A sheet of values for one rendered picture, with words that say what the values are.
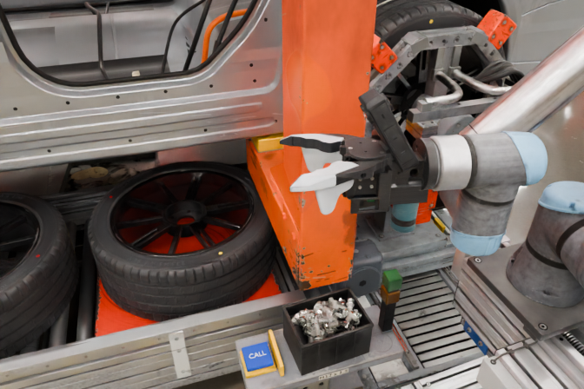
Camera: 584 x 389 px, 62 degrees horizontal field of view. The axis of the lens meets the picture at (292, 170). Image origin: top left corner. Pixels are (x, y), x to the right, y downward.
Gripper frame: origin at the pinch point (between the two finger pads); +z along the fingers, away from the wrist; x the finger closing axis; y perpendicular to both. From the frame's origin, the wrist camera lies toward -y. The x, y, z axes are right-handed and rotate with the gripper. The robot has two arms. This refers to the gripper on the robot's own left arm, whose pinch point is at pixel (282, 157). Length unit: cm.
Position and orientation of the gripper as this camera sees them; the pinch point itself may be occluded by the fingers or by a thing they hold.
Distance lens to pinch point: 63.8
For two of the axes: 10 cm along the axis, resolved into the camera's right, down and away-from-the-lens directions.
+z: -9.9, 0.6, -0.8
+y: 0.2, 9.0, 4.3
